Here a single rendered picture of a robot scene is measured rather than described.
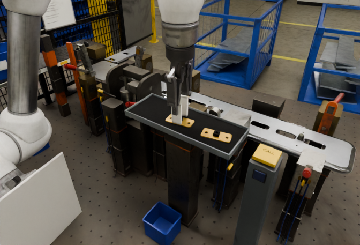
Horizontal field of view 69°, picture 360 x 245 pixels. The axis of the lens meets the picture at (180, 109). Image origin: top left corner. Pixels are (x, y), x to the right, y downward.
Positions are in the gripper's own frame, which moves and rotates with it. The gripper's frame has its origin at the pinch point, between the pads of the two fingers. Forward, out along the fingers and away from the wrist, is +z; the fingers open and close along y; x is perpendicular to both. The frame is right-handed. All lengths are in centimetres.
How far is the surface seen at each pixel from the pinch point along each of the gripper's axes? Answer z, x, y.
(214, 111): 9.8, 5.1, -18.1
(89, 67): 10, -63, -30
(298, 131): 20, 35, -34
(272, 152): 4.1, 27.7, 2.4
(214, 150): 4.2, 13.7, 8.2
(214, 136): 3.8, 12.0, 2.9
